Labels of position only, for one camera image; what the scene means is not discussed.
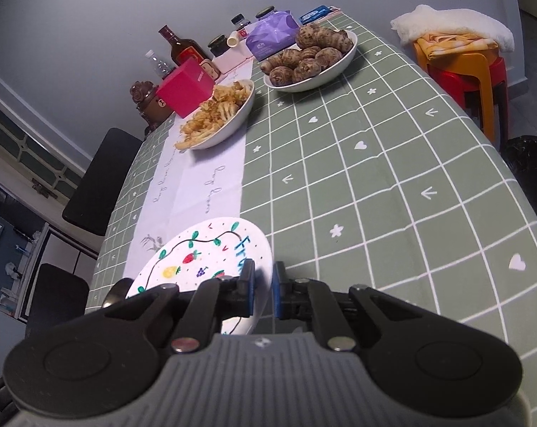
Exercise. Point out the small jar with red label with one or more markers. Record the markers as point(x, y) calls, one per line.
point(240, 23)

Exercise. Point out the pink box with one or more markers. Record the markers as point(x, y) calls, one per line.
point(184, 91)

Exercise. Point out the red plastic stool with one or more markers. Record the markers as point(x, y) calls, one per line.
point(499, 75)

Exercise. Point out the dark jar with black lid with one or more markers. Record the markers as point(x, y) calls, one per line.
point(217, 46)

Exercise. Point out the white plate of fried food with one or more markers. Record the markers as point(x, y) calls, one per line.
point(239, 118)

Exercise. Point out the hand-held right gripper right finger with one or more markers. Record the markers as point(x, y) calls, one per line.
point(277, 289)

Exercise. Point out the yellow cloth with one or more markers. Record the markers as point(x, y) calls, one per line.
point(455, 44)

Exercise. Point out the white plate of taro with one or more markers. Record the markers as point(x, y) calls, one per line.
point(330, 73)

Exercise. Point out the white box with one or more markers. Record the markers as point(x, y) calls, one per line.
point(233, 60)

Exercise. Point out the white fluffy towel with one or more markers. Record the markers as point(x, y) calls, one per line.
point(455, 20)

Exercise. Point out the blue packet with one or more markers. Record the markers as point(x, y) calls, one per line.
point(315, 14)

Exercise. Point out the clear plastic bottle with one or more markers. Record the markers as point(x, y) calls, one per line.
point(159, 66)

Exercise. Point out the dark liquor bottle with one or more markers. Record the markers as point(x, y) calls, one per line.
point(184, 51)

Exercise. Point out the white painted fruit plate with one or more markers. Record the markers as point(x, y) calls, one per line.
point(197, 249)

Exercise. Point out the orange plastic stool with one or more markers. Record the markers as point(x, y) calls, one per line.
point(477, 80)

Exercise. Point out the pile of fried food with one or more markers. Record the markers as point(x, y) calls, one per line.
point(215, 111)

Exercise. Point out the brown bear figurine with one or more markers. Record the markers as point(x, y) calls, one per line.
point(150, 106)

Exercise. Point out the jar with green lid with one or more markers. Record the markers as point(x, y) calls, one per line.
point(265, 13)

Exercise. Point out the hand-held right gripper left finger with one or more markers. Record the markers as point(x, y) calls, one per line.
point(247, 289)

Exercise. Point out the white cylinder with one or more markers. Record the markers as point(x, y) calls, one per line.
point(234, 39)

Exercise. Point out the purple tissue pack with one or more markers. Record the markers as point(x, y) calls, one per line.
point(270, 33)

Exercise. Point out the glass panel door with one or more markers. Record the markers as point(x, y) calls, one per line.
point(24, 146)

